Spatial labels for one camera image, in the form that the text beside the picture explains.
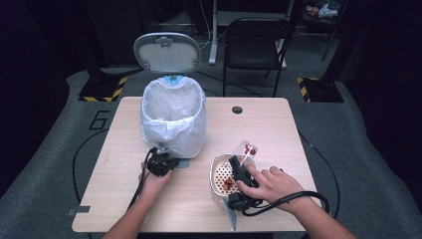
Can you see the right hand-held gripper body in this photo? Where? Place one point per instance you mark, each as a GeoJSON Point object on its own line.
{"type": "Point", "coordinates": [244, 176]}

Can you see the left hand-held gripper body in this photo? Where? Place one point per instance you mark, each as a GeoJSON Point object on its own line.
{"type": "Point", "coordinates": [161, 164]}

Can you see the red food scraps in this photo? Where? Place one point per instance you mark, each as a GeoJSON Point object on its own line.
{"type": "Point", "coordinates": [228, 183]}

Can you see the white strainer bowl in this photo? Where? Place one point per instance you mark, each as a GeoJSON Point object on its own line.
{"type": "Point", "coordinates": [216, 166]}

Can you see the clear plastic wrapper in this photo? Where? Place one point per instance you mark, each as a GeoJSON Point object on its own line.
{"type": "Point", "coordinates": [246, 146]}

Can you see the grey bin pedal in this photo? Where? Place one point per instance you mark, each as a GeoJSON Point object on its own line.
{"type": "Point", "coordinates": [184, 163]}

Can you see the white plastic trash bag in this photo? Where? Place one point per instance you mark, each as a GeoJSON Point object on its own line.
{"type": "Point", "coordinates": [172, 132]}

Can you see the white pedal trash bin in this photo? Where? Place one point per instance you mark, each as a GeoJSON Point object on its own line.
{"type": "Point", "coordinates": [166, 54]}

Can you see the person's left hand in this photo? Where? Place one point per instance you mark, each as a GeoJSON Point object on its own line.
{"type": "Point", "coordinates": [153, 186]}

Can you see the person's right hand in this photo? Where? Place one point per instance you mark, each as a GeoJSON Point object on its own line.
{"type": "Point", "coordinates": [275, 187]}

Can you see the grey tape strip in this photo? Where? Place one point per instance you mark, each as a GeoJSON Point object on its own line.
{"type": "Point", "coordinates": [79, 210]}

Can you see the black striped stand base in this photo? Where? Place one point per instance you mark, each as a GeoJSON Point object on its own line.
{"type": "Point", "coordinates": [99, 88]}
{"type": "Point", "coordinates": [325, 91]}

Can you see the black folding chair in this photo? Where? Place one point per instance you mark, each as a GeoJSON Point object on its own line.
{"type": "Point", "coordinates": [253, 49]}

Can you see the pile of small coloured items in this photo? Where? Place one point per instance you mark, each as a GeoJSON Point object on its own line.
{"type": "Point", "coordinates": [321, 10]}

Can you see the white desk frame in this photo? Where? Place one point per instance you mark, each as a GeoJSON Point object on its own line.
{"type": "Point", "coordinates": [214, 33]}

